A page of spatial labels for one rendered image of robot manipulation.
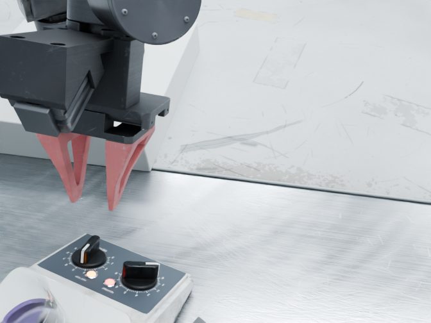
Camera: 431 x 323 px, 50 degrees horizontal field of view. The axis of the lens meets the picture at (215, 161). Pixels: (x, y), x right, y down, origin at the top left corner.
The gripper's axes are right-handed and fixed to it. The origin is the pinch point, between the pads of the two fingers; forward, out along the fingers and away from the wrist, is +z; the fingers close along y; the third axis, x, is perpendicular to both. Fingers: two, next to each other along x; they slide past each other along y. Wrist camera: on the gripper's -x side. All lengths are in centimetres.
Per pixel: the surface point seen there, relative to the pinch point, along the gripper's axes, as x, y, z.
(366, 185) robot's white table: 17.2, 25.9, 0.3
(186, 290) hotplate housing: 1.0, 9.1, 8.3
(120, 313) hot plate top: -6.8, 5.4, 6.0
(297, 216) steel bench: 12.5, 18.6, 3.8
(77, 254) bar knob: 0.4, -1.5, 6.7
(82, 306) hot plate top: -6.7, 2.2, 6.3
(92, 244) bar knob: 0.6, -0.2, 5.3
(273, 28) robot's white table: 45.9, 10.7, -13.8
